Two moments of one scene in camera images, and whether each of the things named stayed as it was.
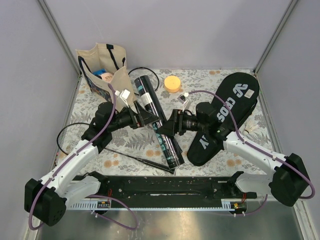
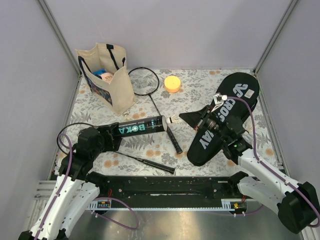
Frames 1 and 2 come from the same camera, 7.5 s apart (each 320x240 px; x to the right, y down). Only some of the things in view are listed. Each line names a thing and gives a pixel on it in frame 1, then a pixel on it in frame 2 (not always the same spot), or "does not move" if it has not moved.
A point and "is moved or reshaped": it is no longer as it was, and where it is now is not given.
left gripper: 144,116 to 106,132
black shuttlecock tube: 172,155 is moved or reshaped
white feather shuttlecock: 250,126 is moved or reshaped
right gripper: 175,125 to 192,117
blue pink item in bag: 106,76 does not move
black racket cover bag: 235,94 does not move
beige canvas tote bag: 103,64 does not move
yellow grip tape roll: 172,84 does not move
